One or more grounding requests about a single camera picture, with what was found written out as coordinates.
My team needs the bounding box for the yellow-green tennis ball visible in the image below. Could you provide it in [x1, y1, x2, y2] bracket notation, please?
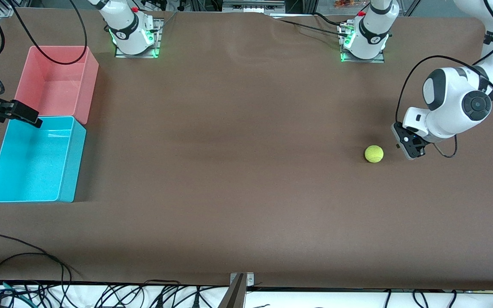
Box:
[365, 145, 384, 163]

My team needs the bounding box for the pink plastic bin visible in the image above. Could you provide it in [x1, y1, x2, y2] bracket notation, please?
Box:
[10, 45, 99, 125]

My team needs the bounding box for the blue plastic bin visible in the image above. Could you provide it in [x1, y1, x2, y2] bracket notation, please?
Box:
[0, 115, 87, 203]

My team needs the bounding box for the grey power strip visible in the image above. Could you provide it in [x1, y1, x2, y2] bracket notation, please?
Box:
[222, 0, 286, 13]

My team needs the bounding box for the dark metal bar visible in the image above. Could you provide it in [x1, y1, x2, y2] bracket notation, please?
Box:
[218, 274, 247, 308]

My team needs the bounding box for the long black left arm cable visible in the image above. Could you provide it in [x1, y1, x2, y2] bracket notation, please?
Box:
[395, 0, 493, 160]

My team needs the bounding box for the long black arm cable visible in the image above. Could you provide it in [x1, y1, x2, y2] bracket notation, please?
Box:
[395, 0, 493, 160]
[10, 0, 89, 66]

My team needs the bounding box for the long black right arm cable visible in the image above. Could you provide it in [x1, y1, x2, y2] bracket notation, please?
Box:
[10, 0, 89, 66]

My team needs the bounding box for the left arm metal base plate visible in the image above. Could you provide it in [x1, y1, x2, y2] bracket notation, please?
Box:
[340, 24, 385, 63]

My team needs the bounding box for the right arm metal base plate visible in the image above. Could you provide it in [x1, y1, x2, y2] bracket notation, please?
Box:
[115, 18, 162, 58]

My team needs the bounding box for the black cable on table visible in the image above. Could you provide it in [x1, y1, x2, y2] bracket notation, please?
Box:
[313, 12, 347, 27]
[148, 11, 179, 35]
[268, 13, 350, 38]

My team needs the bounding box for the teal cable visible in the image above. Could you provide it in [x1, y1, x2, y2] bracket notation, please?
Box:
[0, 278, 29, 302]

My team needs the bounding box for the silver metal table bracket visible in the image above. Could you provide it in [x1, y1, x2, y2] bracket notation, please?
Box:
[229, 272, 255, 288]

